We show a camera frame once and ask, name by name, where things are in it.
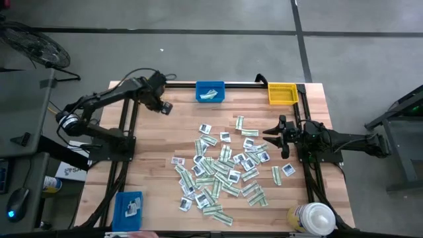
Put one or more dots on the white yellow can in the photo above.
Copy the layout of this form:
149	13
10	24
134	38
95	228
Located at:
52	184

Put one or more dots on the white printed cardboard box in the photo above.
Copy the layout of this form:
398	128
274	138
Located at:
71	172

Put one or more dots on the person's hand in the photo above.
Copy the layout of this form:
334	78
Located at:
142	234

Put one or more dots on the yellow plastic basket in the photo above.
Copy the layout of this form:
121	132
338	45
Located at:
282	94

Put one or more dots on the white red-print wipe packet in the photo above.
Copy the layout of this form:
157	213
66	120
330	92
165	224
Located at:
177	161

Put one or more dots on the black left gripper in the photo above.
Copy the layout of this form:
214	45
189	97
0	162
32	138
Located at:
160	97

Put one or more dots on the white yellow wipes canister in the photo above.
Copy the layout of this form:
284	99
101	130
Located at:
312	219

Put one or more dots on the small black desk item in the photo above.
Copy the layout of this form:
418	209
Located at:
21	139

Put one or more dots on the black keyboard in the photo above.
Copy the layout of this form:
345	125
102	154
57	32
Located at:
3	175

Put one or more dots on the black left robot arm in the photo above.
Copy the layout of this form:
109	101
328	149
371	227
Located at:
105	96

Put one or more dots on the white bandage wrapper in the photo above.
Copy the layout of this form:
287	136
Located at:
229	153

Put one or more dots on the grey desk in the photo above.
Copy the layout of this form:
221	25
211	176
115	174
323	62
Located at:
23	105

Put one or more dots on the black desk frame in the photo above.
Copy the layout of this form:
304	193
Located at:
401	148

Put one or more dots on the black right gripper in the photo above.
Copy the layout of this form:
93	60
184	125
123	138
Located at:
284	139

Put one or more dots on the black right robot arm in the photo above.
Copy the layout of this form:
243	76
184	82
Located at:
347	140

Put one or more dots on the black computer mouse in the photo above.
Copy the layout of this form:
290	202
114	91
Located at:
17	205

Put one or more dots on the black floor fan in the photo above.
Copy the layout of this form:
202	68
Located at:
36	46

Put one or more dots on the blue plastic basket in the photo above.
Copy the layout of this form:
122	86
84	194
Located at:
127	223
200	86

